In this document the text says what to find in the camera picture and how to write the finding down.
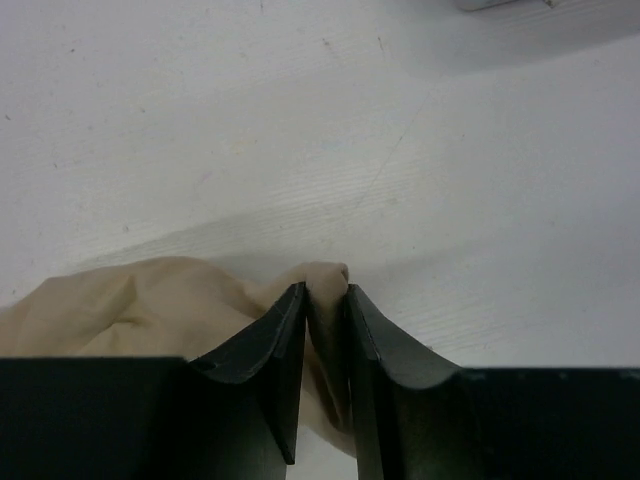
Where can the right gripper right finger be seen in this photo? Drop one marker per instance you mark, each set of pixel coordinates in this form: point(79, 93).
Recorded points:
point(411, 419)

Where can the beige t shirt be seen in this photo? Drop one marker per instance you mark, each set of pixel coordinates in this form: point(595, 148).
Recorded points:
point(182, 306)

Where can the white plastic basket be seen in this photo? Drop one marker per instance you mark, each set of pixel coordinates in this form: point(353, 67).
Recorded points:
point(475, 6)

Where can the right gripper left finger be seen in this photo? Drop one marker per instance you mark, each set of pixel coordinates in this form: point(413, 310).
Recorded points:
point(242, 417)

